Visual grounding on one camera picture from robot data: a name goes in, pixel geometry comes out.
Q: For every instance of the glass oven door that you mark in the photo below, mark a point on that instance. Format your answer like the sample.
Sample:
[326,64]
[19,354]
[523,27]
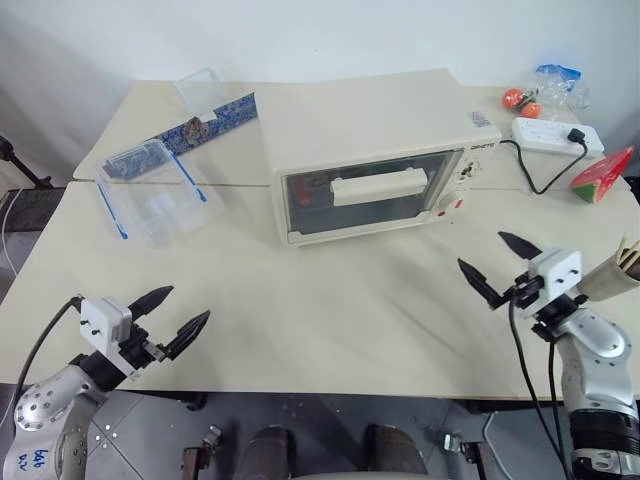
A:
[375,212]

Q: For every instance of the small brown object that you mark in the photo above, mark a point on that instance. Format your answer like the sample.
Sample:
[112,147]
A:
[195,130]

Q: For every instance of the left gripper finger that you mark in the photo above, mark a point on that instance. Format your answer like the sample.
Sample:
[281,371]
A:
[152,299]
[190,332]

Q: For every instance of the clear plastic lid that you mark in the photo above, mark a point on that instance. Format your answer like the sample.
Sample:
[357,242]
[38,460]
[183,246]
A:
[200,92]

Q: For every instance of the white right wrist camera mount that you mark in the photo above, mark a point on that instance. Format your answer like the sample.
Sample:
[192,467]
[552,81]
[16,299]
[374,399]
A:
[560,270]

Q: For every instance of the blue patterned strip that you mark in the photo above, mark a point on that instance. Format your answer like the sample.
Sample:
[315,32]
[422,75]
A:
[230,115]

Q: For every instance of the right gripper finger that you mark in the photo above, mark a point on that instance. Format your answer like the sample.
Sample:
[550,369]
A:
[520,247]
[477,280]

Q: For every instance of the clear plastic bag blue seal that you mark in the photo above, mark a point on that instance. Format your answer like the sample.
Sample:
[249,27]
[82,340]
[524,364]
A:
[560,90]

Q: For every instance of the small orange toy fruit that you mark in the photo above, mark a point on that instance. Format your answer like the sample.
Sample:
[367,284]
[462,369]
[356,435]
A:
[531,110]
[512,98]

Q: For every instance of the clear container with blue clips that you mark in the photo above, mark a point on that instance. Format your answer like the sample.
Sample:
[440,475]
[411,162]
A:
[165,210]

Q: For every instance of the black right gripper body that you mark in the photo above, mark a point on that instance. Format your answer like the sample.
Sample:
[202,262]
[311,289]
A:
[525,296]

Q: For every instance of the toy watermelon slice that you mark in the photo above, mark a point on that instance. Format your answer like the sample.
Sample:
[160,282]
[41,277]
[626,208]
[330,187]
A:
[600,177]

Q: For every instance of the table caster wheel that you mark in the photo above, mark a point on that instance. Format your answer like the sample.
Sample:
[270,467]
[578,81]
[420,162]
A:
[212,435]
[454,442]

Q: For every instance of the cream toaster oven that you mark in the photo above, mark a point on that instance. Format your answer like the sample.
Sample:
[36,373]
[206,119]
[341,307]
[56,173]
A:
[360,125]

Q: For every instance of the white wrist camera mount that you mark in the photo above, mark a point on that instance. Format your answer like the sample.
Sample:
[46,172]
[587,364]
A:
[102,320]
[560,270]

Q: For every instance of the black tripod stand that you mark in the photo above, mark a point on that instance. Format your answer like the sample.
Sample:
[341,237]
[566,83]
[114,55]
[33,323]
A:
[20,165]

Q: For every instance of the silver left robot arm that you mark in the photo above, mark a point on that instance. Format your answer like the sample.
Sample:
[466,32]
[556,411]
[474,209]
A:
[45,400]

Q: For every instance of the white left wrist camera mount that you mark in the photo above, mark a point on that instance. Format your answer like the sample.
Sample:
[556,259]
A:
[102,320]

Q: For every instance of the white power strip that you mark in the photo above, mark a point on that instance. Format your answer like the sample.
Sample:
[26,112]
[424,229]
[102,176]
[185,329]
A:
[545,134]

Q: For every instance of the white and red oven knob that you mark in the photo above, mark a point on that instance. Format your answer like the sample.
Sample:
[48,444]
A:
[454,202]

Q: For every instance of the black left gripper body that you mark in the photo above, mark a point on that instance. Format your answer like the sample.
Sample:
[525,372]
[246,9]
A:
[139,350]

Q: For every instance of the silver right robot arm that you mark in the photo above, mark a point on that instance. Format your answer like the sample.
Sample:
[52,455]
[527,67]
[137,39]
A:
[595,350]

